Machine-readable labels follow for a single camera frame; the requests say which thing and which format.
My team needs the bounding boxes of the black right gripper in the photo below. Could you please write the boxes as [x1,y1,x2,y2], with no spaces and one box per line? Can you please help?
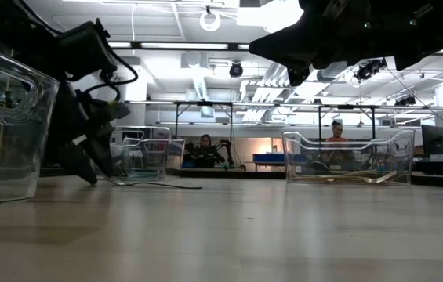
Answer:
[248,0,402,88]

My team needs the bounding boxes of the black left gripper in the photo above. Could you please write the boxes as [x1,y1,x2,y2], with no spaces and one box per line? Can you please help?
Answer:
[44,80,132,186]

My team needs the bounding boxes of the cutlery pile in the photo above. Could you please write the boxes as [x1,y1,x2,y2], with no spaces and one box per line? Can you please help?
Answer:
[314,168,379,178]

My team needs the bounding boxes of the black ceiling spotlight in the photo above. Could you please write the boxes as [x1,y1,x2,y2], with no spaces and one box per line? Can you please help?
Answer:
[228,61,245,78]

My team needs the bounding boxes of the clear plastic bin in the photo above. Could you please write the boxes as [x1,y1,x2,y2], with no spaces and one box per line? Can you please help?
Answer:
[281,128,417,186]
[0,40,61,208]
[107,125,175,183]

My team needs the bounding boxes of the black track light cluster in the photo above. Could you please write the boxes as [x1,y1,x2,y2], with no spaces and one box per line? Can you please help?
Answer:
[353,58,388,82]

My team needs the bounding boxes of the person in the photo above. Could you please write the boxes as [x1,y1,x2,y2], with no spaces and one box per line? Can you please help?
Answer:
[322,120,358,168]
[183,133,227,169]

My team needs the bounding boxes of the black metal gantry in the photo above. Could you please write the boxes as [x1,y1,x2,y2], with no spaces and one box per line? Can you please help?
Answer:
[173,100,378,143]

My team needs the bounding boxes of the blue storage bin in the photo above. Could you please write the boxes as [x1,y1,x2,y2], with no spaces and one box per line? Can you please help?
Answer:
[252,153,285,164]

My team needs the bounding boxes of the small black track lights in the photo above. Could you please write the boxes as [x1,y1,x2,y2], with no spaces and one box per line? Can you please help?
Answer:
[394,95,417,107]

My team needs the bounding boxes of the black computer monitor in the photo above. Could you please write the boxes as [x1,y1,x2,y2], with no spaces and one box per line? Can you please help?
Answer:
[421,124,443,155]

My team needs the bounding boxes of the black table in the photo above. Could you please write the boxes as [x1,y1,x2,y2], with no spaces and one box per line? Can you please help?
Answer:
[412,159,443,177]

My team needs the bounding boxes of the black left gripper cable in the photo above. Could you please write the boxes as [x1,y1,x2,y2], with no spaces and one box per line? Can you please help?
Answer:
[82,49,140,103]

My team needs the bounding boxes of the white ring light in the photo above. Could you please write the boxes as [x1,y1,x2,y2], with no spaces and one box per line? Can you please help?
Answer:
[199,10,223,33]

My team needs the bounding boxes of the overhead LED light rail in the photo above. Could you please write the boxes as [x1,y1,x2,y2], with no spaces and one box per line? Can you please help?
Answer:
[107,40,443,56]

